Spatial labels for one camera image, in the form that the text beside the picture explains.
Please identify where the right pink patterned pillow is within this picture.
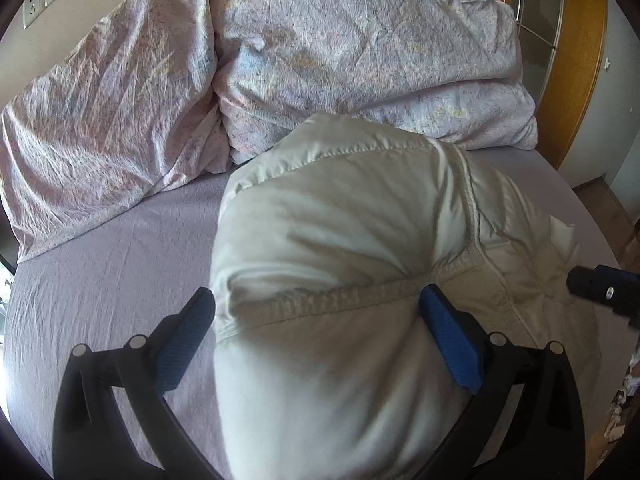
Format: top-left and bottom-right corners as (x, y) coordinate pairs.
(210, 0), (540, 166)

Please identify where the white wall socket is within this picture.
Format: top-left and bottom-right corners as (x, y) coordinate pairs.
(22, 0), (48, 31)

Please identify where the pink floral pillow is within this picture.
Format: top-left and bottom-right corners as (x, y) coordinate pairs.
(0, 0), (236, 263)

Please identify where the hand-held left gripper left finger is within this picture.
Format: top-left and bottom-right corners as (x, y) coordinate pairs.
(52, 287), (221, 480)

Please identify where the lavender bed sheet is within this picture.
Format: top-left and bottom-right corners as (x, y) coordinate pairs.
(0, 145), (640, 480)

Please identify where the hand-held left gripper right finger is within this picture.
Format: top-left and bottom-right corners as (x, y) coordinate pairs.
(400, 283), (587, 480)

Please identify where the wooden door frame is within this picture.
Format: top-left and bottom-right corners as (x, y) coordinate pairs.
(495, 0), (609, 171)

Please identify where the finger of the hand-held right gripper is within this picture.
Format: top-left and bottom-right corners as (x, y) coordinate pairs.
(566, 264), (640, 332)

